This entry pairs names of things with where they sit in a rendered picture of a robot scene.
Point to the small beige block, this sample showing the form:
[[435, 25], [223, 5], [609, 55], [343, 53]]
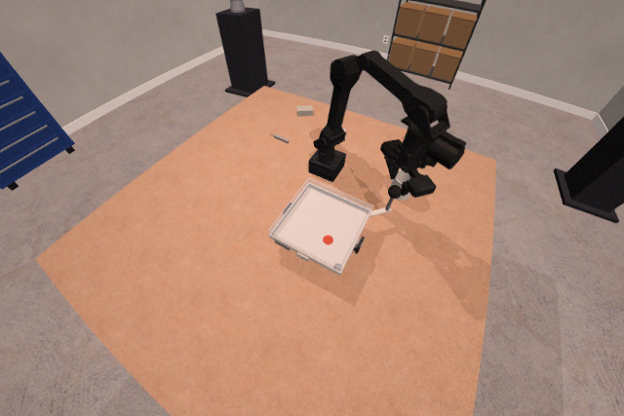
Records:
[[305, 110]]

